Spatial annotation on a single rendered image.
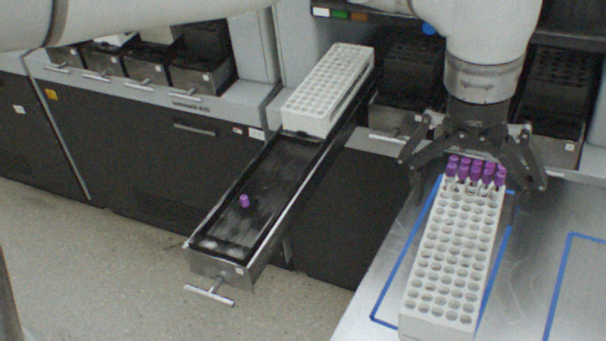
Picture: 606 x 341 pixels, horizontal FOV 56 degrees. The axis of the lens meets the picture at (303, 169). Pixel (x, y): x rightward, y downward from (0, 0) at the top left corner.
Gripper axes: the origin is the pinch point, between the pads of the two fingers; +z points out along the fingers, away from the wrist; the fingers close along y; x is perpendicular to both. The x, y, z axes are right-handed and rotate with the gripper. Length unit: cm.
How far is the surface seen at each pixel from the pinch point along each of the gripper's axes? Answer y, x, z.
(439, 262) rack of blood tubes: -1.6, -8.2, 4.7
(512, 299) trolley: 9.1, -6.6, 10.9
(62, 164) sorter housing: -147, 45, 65
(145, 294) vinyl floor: -103, 21, 93
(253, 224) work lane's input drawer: -35.7, -3.1, 12.5
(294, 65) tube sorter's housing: -49, 48, 11
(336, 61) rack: -36, 44, 6
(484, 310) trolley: 5.6, -9.7, 10.9
